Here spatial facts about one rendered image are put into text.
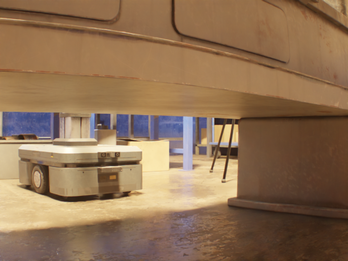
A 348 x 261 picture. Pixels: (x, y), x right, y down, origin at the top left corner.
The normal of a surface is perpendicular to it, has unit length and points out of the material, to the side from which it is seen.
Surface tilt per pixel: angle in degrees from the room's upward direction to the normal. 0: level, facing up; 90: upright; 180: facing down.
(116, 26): 90
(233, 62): 90
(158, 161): 90
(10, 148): 90
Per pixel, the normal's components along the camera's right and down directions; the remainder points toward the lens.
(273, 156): -0.75, 0.00
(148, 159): 0.60, 0.00
